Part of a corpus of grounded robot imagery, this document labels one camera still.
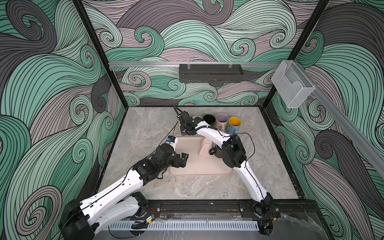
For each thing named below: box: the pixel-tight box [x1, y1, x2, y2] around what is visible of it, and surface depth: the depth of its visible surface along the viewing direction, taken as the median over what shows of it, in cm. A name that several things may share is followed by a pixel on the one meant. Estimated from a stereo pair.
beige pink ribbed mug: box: [214, 113, 229, 133], surface depth 100 cm
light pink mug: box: [198, 138, 213, 156], surface depth 90 cm
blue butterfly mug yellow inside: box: [227, 116, 242, 135], surface depth 100 cm
